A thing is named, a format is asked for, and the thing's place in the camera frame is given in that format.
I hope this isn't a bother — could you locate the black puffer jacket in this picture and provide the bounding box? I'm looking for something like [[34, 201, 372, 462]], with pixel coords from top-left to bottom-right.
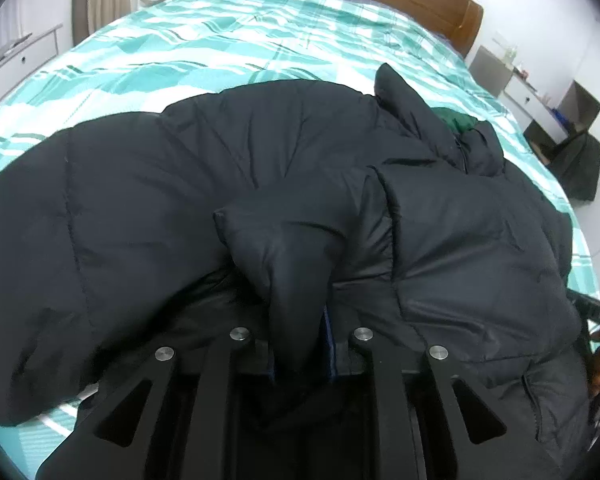
[[0, 65, 588, 470]]

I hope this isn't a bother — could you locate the dark jacket on chair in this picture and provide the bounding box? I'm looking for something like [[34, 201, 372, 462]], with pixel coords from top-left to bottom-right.
[[548, 131, 600, 203]]

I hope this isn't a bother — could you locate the white desk with drawer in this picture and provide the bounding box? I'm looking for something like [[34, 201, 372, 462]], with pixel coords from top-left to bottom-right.
[[498, 74, 568, 143]]

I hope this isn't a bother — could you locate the grey panel beside bed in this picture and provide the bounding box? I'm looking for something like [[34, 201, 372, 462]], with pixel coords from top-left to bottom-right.
[[469, 47, 514, 98]]

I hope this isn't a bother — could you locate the teal white checked bedsheet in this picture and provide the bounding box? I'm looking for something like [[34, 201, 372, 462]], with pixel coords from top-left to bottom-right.
[[0, 0, 591, 479]]

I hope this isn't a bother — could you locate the white low drawer cabinet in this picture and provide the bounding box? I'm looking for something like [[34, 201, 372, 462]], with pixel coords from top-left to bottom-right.
[[0, 24, 62, 102]]

